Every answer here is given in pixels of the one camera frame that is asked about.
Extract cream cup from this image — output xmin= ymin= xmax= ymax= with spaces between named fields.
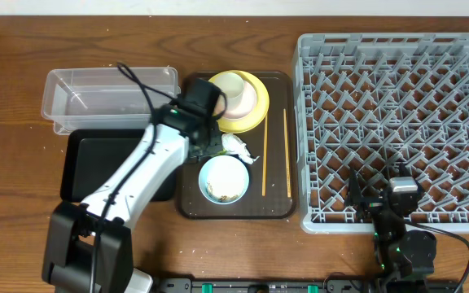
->
xmin=212 ymin=72 xmax=244 ymax=107

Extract grey plastic dishwasher rack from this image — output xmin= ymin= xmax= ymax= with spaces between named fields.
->
xmin=292 ymin=33 xmax=469 ymax=234

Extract plastic wrapper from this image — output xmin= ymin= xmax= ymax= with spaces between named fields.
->
xmin=221 ymin=133 xmax=259 ymax=164

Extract yellow plate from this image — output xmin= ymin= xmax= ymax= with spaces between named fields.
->
xmin=208 ymin=70 xmax=270 ymax=133

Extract pink bowl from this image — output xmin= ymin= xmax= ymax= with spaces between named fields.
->
xmin=215 ymin=77 xmax=257 ymax=120

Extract wooden chopstick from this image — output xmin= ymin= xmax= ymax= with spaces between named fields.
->
xmin=261 ymin=115 xmax=268 ymax=197
xmin=283 ymin=108 xmax=292 ymax=199

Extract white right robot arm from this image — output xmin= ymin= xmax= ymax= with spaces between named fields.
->
xmin=344 ymin=164 xmax=436 ymax=292

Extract brown serving tray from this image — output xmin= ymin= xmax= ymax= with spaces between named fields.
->
xmin=175 ymin=72 xmax=298 ymax=220

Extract clear plastic bin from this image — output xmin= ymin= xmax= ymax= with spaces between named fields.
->
xmin=41 ymin=66 xmax=182 ymax=136

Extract light blue bowl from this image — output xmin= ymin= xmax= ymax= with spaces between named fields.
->
xmin=198 ymin=155 xmax=250 ymax=205

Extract black tray bin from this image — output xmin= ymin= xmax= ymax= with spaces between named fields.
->
xmin=59 ymin=129 xmax=178 ymax=203

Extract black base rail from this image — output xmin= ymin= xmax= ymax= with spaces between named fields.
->
xmin=151 ymin=274 xmax=463 ymax=293

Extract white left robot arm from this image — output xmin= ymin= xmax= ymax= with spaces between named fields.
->
xmin=42 ymin=105 xmax=223 ymax=292

